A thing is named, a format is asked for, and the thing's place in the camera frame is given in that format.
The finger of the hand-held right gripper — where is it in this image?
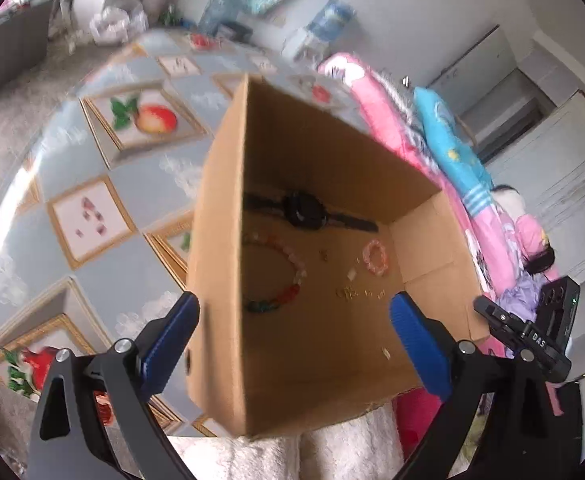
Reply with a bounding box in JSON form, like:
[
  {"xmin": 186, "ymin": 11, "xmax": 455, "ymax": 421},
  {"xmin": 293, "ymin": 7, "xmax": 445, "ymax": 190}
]
[{"xmin": 474, "ymin": 296, "xmax": 528, "ymax": 348}]

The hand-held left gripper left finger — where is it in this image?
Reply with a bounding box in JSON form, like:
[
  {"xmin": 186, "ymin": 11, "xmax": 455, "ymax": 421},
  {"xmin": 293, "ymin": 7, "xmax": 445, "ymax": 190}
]
[{"xmin": 26, "ymin": 292, "xmax": 200, "ymax": 480}]

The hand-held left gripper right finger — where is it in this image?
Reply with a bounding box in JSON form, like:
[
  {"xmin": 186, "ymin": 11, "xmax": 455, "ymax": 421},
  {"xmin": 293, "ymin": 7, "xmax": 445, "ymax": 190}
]
[{"xmin": 390, "ymin": 292, "xmax": 566, "ymax": 480}]

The gold metal chain ornament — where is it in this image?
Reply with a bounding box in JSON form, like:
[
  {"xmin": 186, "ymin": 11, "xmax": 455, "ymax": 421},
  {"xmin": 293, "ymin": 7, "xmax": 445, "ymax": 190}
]
[{"xmin": 337, "ymin": 285, "xmax": 386, "ymax": 301}]

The brown cardboard box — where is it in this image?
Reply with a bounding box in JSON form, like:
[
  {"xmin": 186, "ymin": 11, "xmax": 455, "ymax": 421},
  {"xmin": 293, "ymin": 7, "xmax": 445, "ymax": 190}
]
[{"xmin": 185, "ymin": 74, "xmax": 491, "ymax": 436}]

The pink bead bracelet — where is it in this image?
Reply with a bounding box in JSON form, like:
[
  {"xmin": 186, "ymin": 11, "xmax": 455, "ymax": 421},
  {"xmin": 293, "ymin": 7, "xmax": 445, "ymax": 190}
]
[{"xmin": 363, "ymin": 240, "xmax": 391, "ymax": 276}]

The multicolour bead necklace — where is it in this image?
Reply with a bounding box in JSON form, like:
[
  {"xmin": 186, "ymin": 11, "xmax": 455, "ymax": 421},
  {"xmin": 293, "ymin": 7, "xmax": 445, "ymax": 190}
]
[{"xmin": 244, "ymin": 232, "xmax": 309, "ymax": 317}]

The black wristwatch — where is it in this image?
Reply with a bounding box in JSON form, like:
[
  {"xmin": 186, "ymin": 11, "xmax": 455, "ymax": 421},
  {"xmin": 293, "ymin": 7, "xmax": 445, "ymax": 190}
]
[{"xmin": 245, "ymin": 189, "xmax": 379, "ymax": 233}]

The purple cloth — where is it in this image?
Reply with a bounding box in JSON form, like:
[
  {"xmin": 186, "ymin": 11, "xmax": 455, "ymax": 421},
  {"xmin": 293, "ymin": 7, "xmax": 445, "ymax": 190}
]
[{"xmin": 507, "ymin": 272, "xmax": 548, "ymax": 311}]

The white wardrobe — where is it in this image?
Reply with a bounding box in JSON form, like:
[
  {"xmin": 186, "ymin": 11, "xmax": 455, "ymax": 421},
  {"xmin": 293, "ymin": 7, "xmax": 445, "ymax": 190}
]
[{"xmin": 427, "ymin": 25, "xmax": 585, "ymax": 281}]

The white fluffy cloth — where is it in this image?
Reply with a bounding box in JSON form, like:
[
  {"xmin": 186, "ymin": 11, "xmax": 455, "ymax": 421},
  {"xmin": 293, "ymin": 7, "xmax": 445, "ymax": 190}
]
[{"xmin": 170, "ymin": 405, "xmax": 406, "ymax": 480}]

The blue pillow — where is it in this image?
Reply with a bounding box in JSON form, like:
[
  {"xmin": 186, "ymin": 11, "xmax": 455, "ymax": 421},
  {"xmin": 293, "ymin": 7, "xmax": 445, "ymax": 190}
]
[{"xmin": 413, "ymin": 87, "xmax": 493, "ymax": 206}]

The fruit-print tablecloth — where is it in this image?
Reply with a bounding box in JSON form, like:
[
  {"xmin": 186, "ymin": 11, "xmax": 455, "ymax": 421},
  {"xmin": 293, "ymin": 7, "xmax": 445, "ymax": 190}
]
[{"xmin": 0, "ymin": 27, "xmax": 373, "ymax": 436}]

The pink blanket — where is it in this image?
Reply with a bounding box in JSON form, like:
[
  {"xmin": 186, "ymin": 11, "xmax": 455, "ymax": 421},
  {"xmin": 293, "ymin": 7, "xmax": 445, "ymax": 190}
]
[{"xmin": 317, "ymin": 52, "xmax": 548, "ymax": 456}]

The white plastic bag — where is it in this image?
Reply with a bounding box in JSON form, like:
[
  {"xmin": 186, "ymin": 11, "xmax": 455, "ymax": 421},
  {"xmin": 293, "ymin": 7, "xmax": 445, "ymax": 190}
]
[{"xmin": 90, "ymin": 0, "xmax": 148, "ymax": 43}]

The grey cabinet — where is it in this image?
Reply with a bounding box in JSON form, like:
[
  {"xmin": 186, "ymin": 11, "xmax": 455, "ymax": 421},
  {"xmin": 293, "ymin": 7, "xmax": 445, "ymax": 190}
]
[{"xmin": 0, "ymin": 0, "xmax": 56, "ymax": 111}]

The blue water jug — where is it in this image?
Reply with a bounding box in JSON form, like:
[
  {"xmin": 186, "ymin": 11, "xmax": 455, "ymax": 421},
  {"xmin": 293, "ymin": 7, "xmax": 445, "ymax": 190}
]
[{"xmin": 307, "ymin": 0, "xmax": 356, "ymax": 43}]

